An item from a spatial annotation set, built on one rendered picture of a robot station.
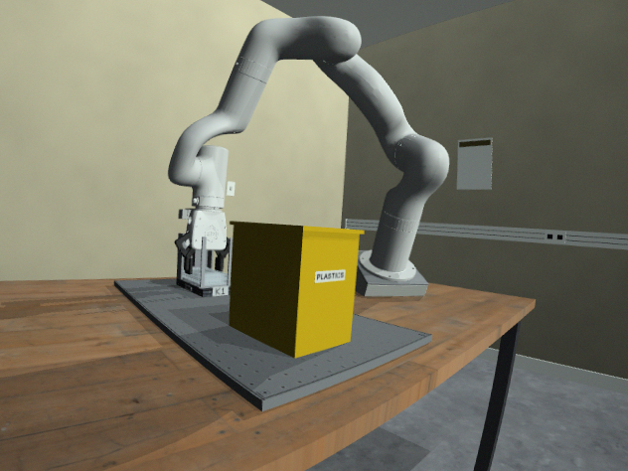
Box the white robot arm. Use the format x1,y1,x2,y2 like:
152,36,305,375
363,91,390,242
168,16,449,281

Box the yellow plastics bin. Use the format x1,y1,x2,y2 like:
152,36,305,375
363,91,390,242
230,222,364,358

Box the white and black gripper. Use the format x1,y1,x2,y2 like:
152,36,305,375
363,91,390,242
174,209,230,274

